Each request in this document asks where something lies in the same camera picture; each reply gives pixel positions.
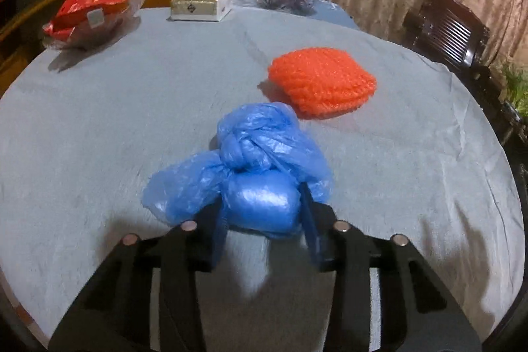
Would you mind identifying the blue plastic bag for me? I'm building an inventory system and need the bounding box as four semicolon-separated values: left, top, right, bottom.
141;102;332;237

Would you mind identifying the grey table cloth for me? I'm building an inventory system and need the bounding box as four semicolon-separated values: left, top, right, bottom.
1;9;525;338

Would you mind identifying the potted green plant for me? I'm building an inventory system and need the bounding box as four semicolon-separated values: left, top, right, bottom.
493;57;527;119

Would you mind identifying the glass snack dish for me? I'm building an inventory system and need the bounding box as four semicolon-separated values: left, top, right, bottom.
42;0;144;51

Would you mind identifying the dark wooden armchair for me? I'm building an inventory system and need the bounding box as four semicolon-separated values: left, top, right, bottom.
403;0;514;145

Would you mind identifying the red snack packet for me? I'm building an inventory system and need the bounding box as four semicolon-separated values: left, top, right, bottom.
50;0;129;30

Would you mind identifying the tissue box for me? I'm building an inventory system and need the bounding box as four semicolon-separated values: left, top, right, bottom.
169;0;232;22

